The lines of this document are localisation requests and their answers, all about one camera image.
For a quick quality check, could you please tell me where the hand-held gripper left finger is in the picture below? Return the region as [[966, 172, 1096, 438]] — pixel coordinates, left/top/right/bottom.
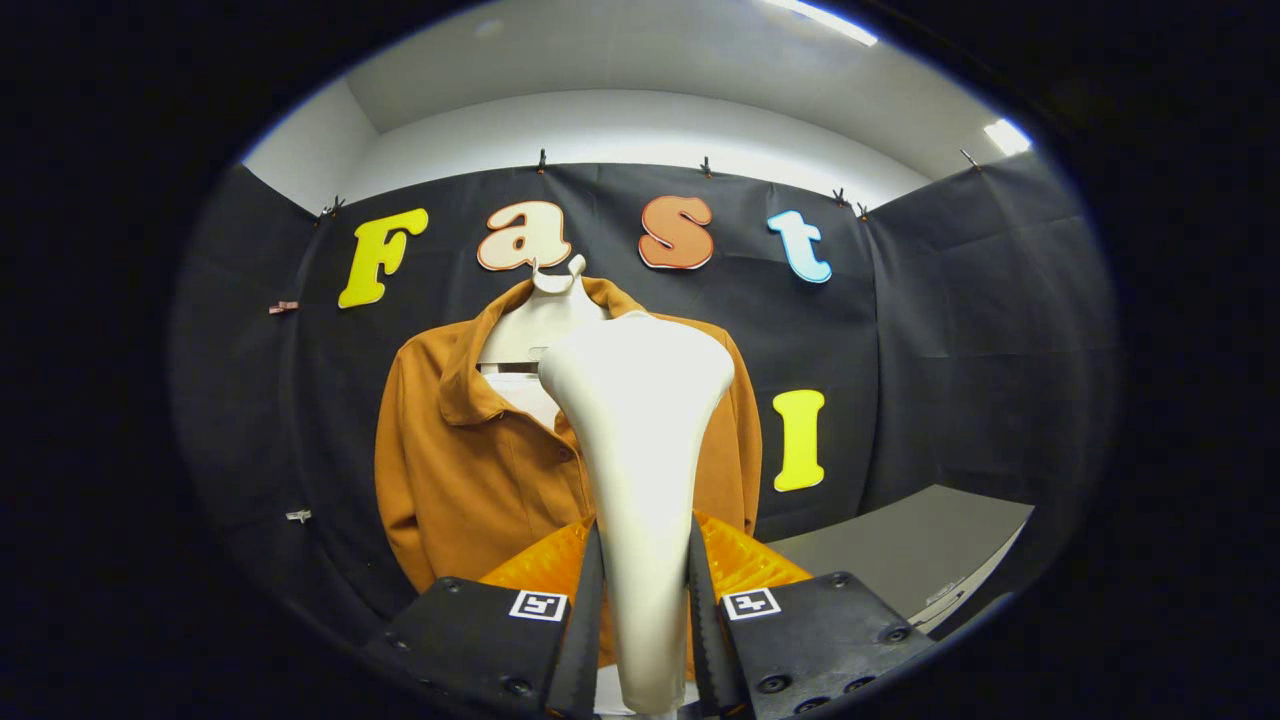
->
[[360, 518, 606, 719]]

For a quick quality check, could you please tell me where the white garment form stand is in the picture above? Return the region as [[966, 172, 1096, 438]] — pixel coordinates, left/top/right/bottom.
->
[[477, 255, 701, 719]]

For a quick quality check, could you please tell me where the small ceiling light panel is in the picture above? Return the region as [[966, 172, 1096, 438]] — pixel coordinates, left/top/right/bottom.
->
[[983, 118, 1033, 156]]

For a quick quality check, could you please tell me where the white garment steamer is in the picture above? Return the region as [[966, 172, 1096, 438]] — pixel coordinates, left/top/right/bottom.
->
[[538, 310, 737, 715]]

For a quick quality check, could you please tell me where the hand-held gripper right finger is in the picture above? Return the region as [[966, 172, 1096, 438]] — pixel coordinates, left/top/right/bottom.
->
[[688, 515, 939, 719]]

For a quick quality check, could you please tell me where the brown button-up shirt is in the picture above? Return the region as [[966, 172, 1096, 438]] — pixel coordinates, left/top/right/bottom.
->
[[374, 275, 763, 671]]

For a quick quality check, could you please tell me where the row of black cloth clips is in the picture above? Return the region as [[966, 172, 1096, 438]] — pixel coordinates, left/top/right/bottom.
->
[[318, 148, 983, 223]]

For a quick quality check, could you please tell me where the long ceiling light panel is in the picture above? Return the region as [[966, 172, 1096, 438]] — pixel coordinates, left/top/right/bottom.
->
[[765, 0, 879, 47]]

